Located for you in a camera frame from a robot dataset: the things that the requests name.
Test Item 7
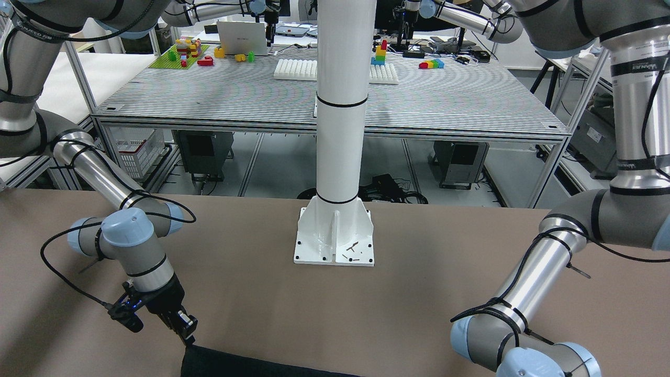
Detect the green lego baseplate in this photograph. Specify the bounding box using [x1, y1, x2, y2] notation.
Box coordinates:
[148, 37, 210, 70]

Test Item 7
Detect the white plastic basket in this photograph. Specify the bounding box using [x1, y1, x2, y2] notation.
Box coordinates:
[110, 127, 165, 180]

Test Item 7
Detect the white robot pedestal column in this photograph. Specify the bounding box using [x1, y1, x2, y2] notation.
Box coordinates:
[294, 1, 376, 267]

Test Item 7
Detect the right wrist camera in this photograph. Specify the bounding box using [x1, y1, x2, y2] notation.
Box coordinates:
[107, 281, 144, 332]

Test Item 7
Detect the white laptop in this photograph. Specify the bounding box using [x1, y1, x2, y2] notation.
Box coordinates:
[216, 21, 269, 57]

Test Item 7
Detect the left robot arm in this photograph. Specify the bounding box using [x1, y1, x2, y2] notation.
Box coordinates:
[451, 1, 669, 376]

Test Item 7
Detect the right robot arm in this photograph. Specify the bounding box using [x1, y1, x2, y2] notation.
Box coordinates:
[2, 1, 198, 346]

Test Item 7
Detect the black graphic t-shirt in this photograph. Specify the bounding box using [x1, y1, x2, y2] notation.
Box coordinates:
[180, 345, 349, 376]

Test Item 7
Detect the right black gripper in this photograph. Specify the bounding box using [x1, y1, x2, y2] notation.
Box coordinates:
[140, 274, 198, 348]

